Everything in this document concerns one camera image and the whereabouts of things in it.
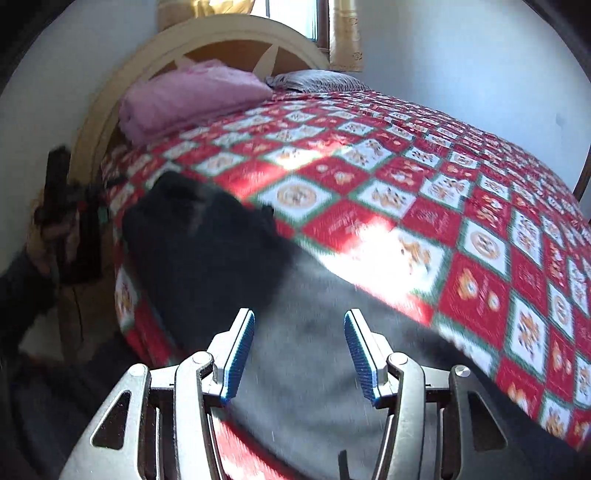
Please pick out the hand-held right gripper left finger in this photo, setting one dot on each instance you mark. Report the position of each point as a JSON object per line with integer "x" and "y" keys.
{"x": 240, "y": 355}

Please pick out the red checked printed bedspread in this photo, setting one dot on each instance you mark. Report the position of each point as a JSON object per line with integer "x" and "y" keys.
{"x": 369, "y": 184}

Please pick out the cream wooden headboard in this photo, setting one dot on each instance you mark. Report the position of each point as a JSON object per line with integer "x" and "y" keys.
{"x": 161, "y": 50}

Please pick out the folded pink blanket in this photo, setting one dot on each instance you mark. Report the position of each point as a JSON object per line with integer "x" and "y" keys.
{"x": 194, "y": 94}

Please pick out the black pants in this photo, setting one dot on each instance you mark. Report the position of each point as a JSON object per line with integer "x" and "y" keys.
{"x": 207, "y": 258}

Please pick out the grey striped pillow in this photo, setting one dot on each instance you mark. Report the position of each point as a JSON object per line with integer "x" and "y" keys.
{"x": 314, "y": 81}

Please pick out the gold patterned curtain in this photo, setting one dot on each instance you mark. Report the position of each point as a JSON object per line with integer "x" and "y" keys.
{"x": 346, "y": 32}
{"x": 207, "y": 11}

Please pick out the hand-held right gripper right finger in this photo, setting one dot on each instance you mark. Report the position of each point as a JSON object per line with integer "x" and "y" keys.
{"x": 362, "y": 355}

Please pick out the person's left hand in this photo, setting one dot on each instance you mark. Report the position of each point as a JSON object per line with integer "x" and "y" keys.
{"x": 39, "y": 240}

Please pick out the window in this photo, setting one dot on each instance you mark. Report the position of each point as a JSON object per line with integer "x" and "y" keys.
{"x": 295, "y": 18}

